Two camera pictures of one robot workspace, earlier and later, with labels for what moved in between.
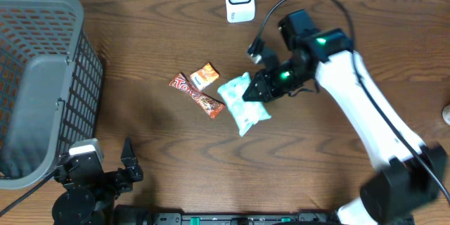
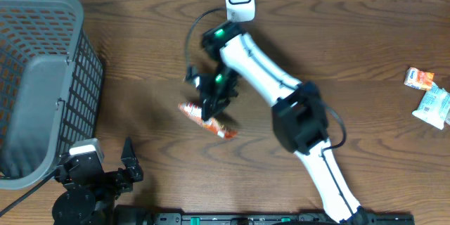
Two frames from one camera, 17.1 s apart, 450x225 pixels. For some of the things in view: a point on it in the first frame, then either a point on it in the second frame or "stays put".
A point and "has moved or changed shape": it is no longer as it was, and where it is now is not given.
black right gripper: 261,79 → 214,103
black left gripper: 121,181 stays put
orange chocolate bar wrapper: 207,105 → 195,112
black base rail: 145,215 stays put
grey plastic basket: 51,79 stays put
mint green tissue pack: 245,113 → 434,107
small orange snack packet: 204,76 has moved or changed shape
